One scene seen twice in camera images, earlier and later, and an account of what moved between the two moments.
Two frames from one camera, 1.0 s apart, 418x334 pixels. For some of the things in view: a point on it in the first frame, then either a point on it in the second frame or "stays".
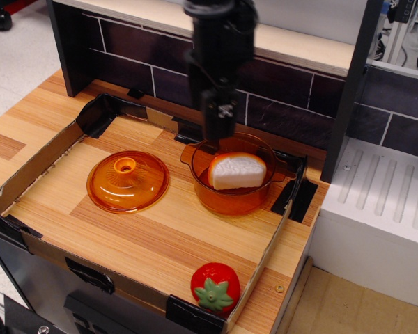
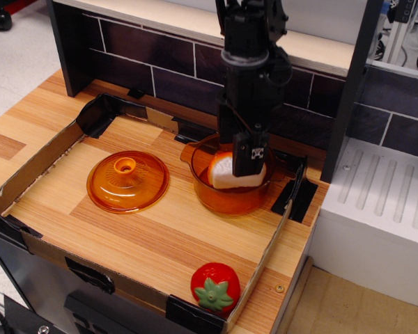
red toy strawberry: [216, 287] stays
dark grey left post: [74, 46] stays
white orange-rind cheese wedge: [237, 169] stays
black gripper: [222, 49] -> [253, 95]
